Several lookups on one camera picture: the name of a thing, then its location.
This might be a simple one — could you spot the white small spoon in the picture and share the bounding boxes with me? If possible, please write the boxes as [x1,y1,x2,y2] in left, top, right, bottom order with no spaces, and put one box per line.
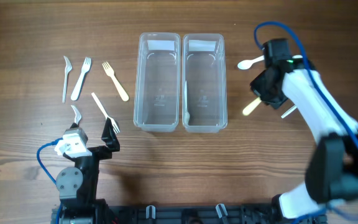
[281,105,297,119]

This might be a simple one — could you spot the white thick-handled spoon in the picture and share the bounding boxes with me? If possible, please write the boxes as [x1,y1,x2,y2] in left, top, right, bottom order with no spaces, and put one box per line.
[237,55,264,70]

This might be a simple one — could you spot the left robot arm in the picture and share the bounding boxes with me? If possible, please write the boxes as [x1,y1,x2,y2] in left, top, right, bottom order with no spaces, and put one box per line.
[51,118,120,223]

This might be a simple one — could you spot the right clear plastic container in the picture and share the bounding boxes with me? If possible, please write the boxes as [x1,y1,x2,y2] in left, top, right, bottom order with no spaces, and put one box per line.
[182,34,227,133]

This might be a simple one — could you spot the yellow plastic spoon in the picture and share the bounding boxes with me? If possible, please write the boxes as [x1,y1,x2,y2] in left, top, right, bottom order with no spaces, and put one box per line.
[242,97,262,116]

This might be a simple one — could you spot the beige wooden fork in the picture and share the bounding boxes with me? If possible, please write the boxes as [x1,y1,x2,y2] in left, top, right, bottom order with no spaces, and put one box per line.
[102,62,129,101]

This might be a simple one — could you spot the right blue cable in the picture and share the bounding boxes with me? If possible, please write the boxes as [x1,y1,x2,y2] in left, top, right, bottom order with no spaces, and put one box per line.
[253,21,358,224]

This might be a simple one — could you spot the blue cable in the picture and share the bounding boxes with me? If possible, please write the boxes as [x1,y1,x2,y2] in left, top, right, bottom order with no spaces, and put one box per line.
[36,140,64,185]
[253,21,358,224]

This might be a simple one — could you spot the white slim plastic fork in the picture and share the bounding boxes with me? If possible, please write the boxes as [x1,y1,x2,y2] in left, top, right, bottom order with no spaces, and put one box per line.
[91,92,121,134]

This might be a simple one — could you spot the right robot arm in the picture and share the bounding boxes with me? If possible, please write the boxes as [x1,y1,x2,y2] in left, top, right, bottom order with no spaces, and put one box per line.
[250,64,358,222]

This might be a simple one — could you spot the left clear plastic container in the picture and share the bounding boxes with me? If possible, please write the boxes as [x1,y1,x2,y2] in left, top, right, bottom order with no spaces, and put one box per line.
[134,32,181,132]

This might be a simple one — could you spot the clear plastic container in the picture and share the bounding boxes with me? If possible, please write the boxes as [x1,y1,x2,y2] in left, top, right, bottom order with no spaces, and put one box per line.
[182,34,227,133]
[134,32,181,132]

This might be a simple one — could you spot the left blue cable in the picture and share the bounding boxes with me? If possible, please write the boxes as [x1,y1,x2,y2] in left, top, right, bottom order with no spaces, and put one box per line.
[36,140,64,185]

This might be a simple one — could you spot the thin clear plastic fork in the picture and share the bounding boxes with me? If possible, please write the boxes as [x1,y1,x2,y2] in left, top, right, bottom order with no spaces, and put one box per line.
[62,56,73,103]

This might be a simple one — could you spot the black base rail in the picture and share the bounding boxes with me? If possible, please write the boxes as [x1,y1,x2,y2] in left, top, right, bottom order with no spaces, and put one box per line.
[50,203,328,224]

